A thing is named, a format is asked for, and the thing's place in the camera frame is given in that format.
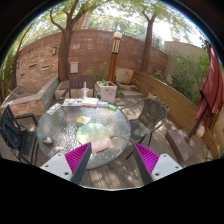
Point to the white book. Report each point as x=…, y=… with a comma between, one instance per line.
x=90, y=102

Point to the yellow sticky note pad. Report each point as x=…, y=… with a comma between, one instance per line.
x=83, y=119

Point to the black chair on left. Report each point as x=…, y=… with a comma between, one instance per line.
x=21, y=142

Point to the folded red patio umbrella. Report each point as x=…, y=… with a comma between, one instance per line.
x=212, y=90

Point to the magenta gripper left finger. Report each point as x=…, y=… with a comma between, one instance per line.
x=70, y=166

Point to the right tree trunk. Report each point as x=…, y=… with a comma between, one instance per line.
x=148, y=40

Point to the umbrella base block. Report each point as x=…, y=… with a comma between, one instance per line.
x=183, y=149

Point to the grey wicker chair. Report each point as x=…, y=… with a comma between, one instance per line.
x=153, y=115

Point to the round pastel mouse pad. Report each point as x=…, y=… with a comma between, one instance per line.
x=96, y=134

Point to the green small box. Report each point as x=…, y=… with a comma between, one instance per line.
x=112, y=107

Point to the grey computer mouse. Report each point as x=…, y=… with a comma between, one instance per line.
x=46, y=141

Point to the open magazine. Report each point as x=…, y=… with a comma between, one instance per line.
x=72, y=102

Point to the wooden garden lamp post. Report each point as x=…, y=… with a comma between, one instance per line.
x=115, y=50

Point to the left tree trunk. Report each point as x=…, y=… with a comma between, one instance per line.
x=65, y=41

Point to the grey remote control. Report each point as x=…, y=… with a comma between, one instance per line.
x=54, y=108

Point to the round glass patio table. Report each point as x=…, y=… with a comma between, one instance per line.
x=64, y=128

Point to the wooden bench fence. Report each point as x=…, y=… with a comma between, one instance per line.
x=181, y=110

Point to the tree trunk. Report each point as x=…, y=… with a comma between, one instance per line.
x=65, y=41
x=148, y=40

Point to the dark wooden chair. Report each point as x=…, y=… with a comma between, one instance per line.
x=79, y=82

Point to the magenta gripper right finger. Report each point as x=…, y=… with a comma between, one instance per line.
x=153, y=166

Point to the clear plastic cup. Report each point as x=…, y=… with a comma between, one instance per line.
x=85, y=91

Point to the white square planter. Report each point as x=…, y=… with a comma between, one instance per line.
x=107, y=90

